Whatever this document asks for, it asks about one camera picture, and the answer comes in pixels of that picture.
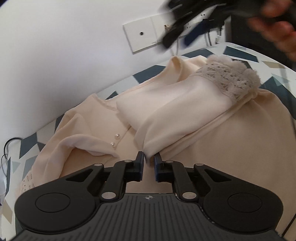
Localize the person right hand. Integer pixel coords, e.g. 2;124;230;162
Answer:
248;0;295;62

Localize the white wall socket panel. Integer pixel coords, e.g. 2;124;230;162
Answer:
119;9;226;54

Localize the black bedside cabinet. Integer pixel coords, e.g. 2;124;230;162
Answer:
225;15;295;71

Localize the cream knit cardigan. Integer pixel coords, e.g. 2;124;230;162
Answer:
20;55;295;240

